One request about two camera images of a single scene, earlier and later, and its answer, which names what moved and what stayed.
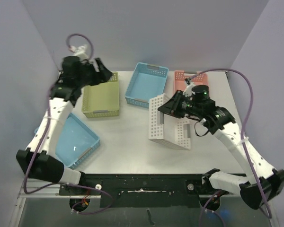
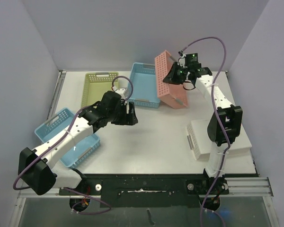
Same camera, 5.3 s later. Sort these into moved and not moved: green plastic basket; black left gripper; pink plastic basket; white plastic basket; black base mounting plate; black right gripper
Moved: black right gripper; pink plastic basket; black left gripper; white plastic basket
Not moved: green plastic basket; black base mounting plate
